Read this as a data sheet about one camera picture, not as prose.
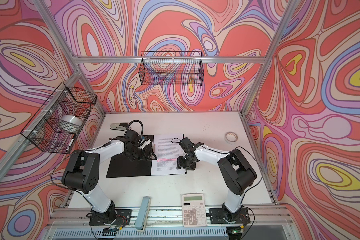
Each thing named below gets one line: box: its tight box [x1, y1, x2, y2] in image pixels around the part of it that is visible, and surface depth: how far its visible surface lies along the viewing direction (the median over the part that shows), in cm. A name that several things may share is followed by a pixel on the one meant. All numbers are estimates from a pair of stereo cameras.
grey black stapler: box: [110, 122, 128, 131], surface depth 110 cm
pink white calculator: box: [181, 193, 207, 228], surface depth 75 cm
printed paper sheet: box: [151, 133, 185, 176], surface depth 95 cm
